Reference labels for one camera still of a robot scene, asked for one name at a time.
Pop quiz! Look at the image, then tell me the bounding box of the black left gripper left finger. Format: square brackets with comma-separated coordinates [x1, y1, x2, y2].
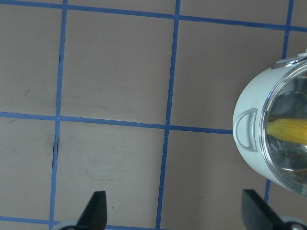
[75, 191, 107, 230]

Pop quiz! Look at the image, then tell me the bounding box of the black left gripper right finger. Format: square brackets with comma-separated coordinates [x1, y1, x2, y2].
[241, 189, 291, 230]

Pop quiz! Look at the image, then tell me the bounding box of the yellow corn cob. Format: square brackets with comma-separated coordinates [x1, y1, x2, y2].
[267, 119, 307, 145]

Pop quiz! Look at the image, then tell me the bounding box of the glass pot lid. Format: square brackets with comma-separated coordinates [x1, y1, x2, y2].
[260, 60, 307, 196]

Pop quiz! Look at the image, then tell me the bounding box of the mint green cooking pot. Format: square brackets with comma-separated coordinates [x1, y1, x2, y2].
[233, 53, 307, 187]

